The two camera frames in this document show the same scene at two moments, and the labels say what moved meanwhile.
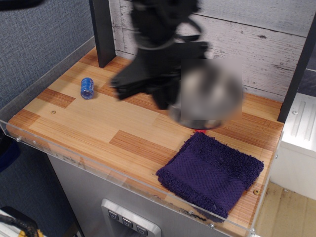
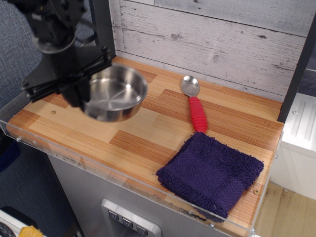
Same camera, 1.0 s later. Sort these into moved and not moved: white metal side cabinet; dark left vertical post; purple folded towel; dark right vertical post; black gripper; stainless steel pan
Moved: black gripper; stainless steel pan
Not moved: white metal side cabinet; dark right vertical post; purple folded towel; dark left vertical post
